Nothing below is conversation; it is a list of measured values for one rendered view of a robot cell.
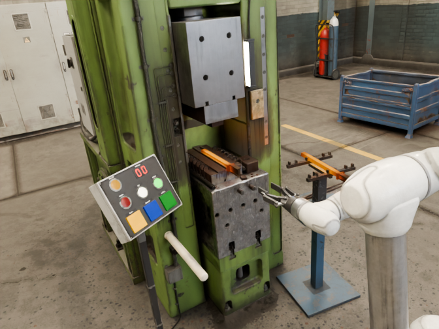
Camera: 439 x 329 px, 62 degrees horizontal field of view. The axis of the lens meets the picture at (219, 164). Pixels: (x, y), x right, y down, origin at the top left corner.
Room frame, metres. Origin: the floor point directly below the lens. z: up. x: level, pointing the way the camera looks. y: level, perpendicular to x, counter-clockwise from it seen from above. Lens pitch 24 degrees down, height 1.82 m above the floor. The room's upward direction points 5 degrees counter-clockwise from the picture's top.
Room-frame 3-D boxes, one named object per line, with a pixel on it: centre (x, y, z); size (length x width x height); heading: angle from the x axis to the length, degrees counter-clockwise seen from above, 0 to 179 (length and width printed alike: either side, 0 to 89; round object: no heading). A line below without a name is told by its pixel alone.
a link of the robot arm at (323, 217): (1.25, -0.40, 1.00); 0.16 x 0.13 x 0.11; 28
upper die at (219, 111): (2.03, 0.06, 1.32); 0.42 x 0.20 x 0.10; 28
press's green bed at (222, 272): (2.06, 0.02, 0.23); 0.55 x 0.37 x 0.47; 28
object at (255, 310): (1.80, -0.06, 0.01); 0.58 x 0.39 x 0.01; 118
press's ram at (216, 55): (2.05, 0.03, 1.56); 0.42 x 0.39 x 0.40; 28
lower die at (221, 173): (2.03, 0.06, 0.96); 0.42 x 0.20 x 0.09; 28
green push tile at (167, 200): (1.51, 0.26, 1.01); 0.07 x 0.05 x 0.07; 143
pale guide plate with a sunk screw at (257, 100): (2.11, -0.25, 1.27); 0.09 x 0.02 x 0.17; 118
